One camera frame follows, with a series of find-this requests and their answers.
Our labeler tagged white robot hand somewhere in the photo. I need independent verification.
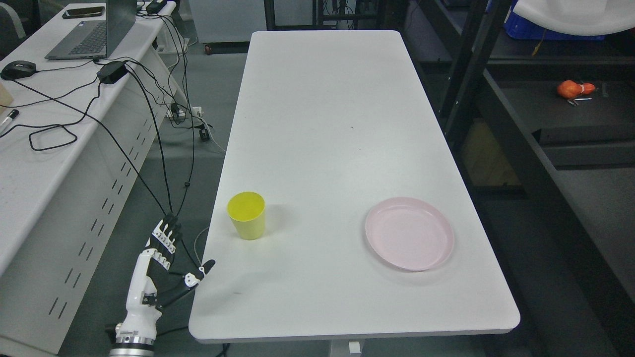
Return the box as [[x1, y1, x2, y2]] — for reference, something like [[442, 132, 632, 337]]
[[116, 214, 216, 339]]

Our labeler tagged yellow plastic cup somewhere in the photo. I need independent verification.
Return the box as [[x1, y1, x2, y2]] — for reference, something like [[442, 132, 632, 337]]
[[227, 191, 266, 240]]

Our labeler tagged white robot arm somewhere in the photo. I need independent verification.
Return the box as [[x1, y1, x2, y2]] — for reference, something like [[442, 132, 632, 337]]
[[109, 213, 215, 357]]

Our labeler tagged black metal shelf rack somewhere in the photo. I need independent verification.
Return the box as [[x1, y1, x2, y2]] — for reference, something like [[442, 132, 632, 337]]
[[404, 0, 634, 357]]

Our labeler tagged orange toy on shelf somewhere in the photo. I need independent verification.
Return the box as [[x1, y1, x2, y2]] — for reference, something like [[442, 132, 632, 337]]
[[556, 80, 596, 100]]

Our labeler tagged white power strip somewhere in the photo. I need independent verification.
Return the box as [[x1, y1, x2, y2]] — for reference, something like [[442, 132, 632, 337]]
[[165, 105, 204, 122]]

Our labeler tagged white side desk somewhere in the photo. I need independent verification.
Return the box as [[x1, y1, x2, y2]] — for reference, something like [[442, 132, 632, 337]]
[[0, 14, 166, 357]]

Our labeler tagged black power adapter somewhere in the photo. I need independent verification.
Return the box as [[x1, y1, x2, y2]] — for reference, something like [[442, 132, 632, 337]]
[[97, 60, 129, 84]]

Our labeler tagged white work table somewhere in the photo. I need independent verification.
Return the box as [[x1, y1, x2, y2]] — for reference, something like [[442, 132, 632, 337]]
[[189, 30, 521, 343]]

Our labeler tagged black marker pen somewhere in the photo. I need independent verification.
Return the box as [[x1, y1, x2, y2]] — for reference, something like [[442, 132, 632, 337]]
[[0, 109, 19, 134]]

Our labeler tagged pink plastic plate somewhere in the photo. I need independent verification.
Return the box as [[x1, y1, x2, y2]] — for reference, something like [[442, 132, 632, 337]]
[[365, 197, 454, 273]]

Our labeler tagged grey laptop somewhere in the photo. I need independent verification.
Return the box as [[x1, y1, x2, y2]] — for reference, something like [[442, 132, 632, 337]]
[[45, 0, 136, 60]]

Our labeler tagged black computer mouse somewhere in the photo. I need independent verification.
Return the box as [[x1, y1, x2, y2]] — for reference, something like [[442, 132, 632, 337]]
[[0, 60, 38, 80]]

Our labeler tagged black smartphone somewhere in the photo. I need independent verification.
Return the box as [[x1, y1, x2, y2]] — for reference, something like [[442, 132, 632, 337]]
[[62, 6, 105, 19]]

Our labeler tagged black cable bundle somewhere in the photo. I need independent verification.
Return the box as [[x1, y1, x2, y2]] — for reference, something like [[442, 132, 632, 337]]
[[0, 10, 219, 278]]

